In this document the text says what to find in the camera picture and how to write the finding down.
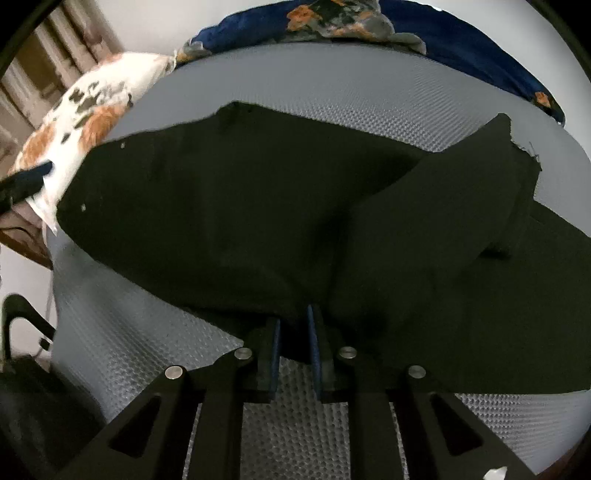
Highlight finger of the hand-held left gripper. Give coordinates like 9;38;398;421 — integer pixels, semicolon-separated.
0;159;54;215

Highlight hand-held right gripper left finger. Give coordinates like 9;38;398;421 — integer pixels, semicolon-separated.
53;316;282;480

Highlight white orange floral pillow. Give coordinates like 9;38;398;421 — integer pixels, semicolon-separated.
9;52;178;236

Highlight beige panelled door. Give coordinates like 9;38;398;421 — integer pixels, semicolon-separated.
0;0;125;134

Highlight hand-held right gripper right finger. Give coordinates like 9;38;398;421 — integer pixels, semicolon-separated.
306;304;541;480

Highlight wooden bed frame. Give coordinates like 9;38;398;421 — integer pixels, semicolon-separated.
0;203;54;269

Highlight black pants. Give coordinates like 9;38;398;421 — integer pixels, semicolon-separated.
55;100;591;395

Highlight grey honeycomb mattress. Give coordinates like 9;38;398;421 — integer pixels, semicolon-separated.
46;39;591;480

